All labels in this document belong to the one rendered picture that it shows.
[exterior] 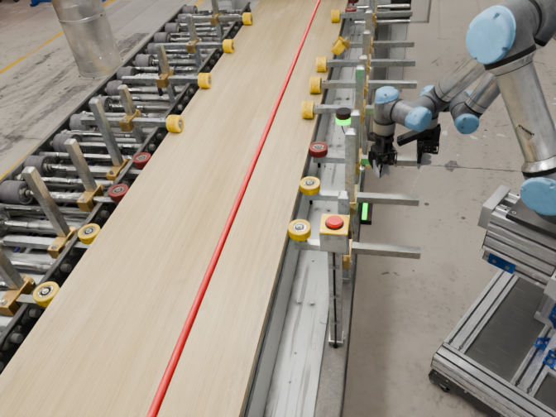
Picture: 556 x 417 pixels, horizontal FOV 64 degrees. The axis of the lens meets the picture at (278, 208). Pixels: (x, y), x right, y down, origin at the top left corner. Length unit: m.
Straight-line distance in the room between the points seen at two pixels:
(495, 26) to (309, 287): 1.08
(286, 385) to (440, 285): 1.32
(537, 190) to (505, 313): 1.10
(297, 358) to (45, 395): 0.75
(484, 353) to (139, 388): 1.43
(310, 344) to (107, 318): 0.67
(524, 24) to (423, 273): 1.69
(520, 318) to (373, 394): 0.73
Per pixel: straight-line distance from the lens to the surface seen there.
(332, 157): 1.97
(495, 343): 2.21
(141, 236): 1.70
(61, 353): 1.48
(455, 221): 2.99
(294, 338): 1.63
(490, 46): 1.21
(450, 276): 2.67
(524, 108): 1.26
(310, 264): 1.83
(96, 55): 5.45
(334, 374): 1.47
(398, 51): 4.19
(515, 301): 2.38
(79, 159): 1.98
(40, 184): 1.81
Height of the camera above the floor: 1.99
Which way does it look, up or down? 41 degrees down
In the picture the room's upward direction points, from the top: 7 degrees counter-clockwise
